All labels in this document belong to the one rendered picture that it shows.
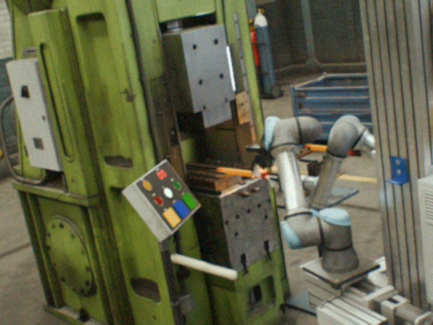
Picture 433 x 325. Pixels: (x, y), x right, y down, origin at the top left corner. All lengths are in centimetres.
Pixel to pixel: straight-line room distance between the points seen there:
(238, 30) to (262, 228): 111
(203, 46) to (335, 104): 398
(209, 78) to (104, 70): 55
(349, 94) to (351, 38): 501
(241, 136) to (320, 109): 361
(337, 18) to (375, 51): 975
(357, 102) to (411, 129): 472
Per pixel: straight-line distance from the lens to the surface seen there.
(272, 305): 383
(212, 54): 336
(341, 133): 285
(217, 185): 342
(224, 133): 376
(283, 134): 264
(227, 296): 365
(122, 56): 320
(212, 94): 335
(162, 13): 334
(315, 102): 727
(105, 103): 351
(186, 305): 353
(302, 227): 253
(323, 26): 1231
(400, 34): 226
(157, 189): 295
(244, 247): 355
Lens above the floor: 198
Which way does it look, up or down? 15 degrees down
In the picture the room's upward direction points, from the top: 10 degrees counter-clockwise
